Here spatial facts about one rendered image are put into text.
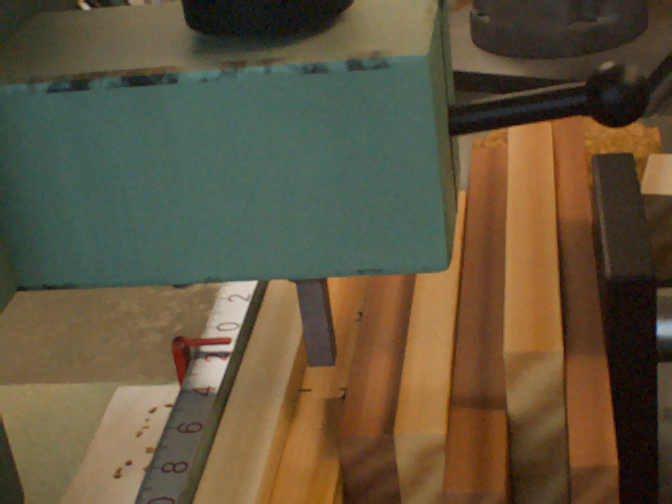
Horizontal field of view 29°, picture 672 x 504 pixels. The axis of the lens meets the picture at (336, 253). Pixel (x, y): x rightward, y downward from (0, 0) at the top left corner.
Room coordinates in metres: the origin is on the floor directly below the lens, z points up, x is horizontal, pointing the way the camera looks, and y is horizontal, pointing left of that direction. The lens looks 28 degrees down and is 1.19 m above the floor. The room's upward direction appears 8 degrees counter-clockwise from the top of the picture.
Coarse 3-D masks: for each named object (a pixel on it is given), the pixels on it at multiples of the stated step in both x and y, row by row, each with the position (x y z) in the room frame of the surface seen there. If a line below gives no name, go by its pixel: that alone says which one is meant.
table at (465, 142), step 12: (648, 120) 0.65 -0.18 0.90; (660, 120) 0.64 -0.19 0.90; (660, 132) 0.63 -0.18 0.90; (468, 144) 0.65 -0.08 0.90; (468, 156) 0.63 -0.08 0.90; (468, 168) 0.62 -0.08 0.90; (468, 180) 0.60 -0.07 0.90; (660, 372) 0.41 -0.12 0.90; (660, 384) 0.40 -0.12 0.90; (660, 396) 0.39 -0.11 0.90; (660, 408) 0.38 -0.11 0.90; (660, 420) 0.38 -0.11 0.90; (660, 432) 0.37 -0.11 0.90; (660, 444) 0.36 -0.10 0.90; (660, 456) 0.36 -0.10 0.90; (660, 468) 0.35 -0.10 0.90; (660, 480) 0.34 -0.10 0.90; (660, 492) 0.34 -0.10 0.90
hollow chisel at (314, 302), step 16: (304, 288) 0.37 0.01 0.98; (320, 288) 0.37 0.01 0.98; (304, 304) 0.37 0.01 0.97; (320, 304) 0.37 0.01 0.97; (304, 320) 0.37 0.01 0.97; (320, 320) 0.37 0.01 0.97; (304, 336) 0.37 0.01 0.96; (320, 336) 0.37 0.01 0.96; (320, 352) 0.37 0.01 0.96; (336, 352) 0.37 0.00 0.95
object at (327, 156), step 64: (384, 0) 0.38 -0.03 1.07; (0, 64) 0.37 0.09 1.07; (64, 64) 0.36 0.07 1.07; (128, 64) 0.35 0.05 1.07; (192, 64) 0.34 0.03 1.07; (256, 64) 0.34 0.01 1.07; (320, 64) 0.33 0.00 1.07; (384, 64) 0.33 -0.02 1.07; (448, 64) 0.38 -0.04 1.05; (0, 128) 0.35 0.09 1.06; (64, 128) 0.35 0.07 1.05; (128, 128) 0.34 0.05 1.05; (192, 128) 0.34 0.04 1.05; (256, 128) 0.34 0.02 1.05; (320, 128) 0.33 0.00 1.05; (384, 128) 0.33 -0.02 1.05; (0, 192) 0.35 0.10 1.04; (64, 192) 0.35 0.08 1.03; (128, 192) 0.35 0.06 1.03; (192, 192) 0.34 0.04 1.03; (256, 192) 0.34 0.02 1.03; (320, 192) 0.33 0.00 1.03; (384, 192) 0.33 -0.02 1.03; (448, 192) 0.34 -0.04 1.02; (64, 256) 0.35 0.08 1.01; (128, 256) 0.35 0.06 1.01; (192, 256) 0.34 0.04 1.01; (256, 256) 0.34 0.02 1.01; (320, 256) 0.33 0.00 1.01; (384, 256) 0.33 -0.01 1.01; (448, 256) 0.33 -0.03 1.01
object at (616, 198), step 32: (608, 160) 0.40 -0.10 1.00; (608, 192) 0.38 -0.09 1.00; (640, 192) 0.38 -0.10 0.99; (608, 224) 0.36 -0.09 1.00; (640, 224) 0.35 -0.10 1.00; (608, 256) 0.34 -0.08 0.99; (640, 256) 0.33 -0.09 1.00; (608, 288) 0.32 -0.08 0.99; (640, 288) 0.32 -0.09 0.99; (608, 320) 0.32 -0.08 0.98; (640, 320) 0.32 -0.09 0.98; (608, 352) 0.32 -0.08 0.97; (640, 352) 0.32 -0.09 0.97; (640, 384) 0.32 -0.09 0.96; (640, 416) 0.32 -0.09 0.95; (640, 448) 0.32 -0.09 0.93; (640, 480) 0.32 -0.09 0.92
